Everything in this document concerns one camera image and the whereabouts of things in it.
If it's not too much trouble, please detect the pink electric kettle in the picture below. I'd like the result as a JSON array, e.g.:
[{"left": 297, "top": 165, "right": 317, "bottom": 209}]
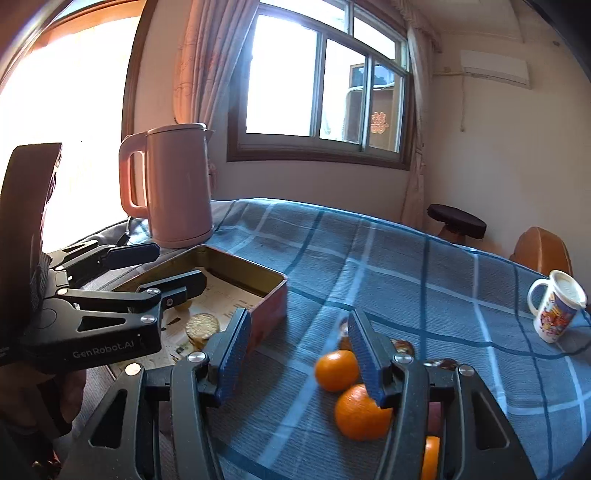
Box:
[{"left": 119, "top": 123, "right": 216, "bottom": 249}]

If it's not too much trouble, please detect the blue plaid tablecloth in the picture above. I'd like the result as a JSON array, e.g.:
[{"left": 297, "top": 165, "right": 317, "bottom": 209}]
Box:
[{"left": 111, "top": 198, "right": 591, "bottom": 480}]

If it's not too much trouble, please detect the brown framed window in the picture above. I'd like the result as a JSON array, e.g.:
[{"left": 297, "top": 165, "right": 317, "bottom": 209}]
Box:
[{"left": 226, "top": 0, "right": 414, "bottom": 171}]

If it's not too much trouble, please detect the printed paper lining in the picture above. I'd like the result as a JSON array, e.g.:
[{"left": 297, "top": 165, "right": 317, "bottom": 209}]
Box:
[{"left": 161, "top": 265, "right": 264, "bottom": 365}]

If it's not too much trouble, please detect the orange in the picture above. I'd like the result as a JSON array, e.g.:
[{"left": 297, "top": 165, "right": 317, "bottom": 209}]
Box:
[
  {"left": 315, "top": 350, "right": 361, "bottom": 393},
  {"left": 334, "top": 383, "right": 394, "bottom": 441},
  {"left": 422, "top": 435, "right": 441, "bottom": 480}
]

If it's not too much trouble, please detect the brown leather chair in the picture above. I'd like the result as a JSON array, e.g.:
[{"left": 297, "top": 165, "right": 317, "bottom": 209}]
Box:
[{"left": 510, "top": 226, "right": 574, "bottom": 278}]

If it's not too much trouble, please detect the wooden door frame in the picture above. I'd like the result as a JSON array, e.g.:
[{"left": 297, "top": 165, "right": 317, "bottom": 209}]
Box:
[{"left": 0, "top": 0, "right": 155, "bottom": 217}]

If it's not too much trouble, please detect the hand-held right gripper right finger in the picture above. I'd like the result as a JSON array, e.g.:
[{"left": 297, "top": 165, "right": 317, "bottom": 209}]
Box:
[{"left": 347, "top": 309, "right": 539, "bottom": 480}]

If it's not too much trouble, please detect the round golden biscuit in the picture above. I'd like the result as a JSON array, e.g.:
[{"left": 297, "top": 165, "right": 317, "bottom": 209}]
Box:
[{"left": 186, "top": 314, "right": 220, "bottom": 349}]

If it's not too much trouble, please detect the white air conditioner cable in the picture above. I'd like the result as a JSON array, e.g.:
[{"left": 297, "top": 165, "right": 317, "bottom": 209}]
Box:
[{"left": 436, "top": 67, "right": 467, "bottom": 134}]

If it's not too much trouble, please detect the white printed mug with lid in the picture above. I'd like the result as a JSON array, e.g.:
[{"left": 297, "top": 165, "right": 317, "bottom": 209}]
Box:
[{"left": 527, "top": 270, "right": 588, "bottom": 343}]

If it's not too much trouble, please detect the pink patterned curtain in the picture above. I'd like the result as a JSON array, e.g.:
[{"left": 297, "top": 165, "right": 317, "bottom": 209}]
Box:
[
  {"left": 172, "top": 0, "right": 260, "bottom": 185},
  {"left": 399, "top": 23, "right": 441, "bottom": 232}
]

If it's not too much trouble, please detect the white air conditioner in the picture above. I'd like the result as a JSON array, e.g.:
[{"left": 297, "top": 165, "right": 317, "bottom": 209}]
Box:
[{"left": 459, "top": 48, "right": 532, "bottom": 89}]

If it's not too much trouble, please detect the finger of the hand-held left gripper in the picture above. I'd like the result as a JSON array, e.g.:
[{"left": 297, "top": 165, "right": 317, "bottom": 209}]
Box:
[
  {"left": 41, "top": 270, "right": 207, "bottom": 344},
  {"left": 44, "top": 237, "right": 161, "bottom": 287}
]

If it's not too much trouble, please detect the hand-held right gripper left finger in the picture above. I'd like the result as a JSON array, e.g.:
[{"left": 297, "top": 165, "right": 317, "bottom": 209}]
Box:
[{"left": 69, "top": 308, "right": 254, "bottom": 480}]

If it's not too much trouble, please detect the dark round stool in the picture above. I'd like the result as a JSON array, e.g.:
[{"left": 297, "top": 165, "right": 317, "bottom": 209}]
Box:
[{"left": 427, "top": 203, "right": 488, "bottom": 245}]

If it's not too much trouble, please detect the red and gold tin box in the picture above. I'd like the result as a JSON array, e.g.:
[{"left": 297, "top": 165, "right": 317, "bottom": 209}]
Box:
[{"left": 111, "top": 244, "right": 288, "bottom": 398}]

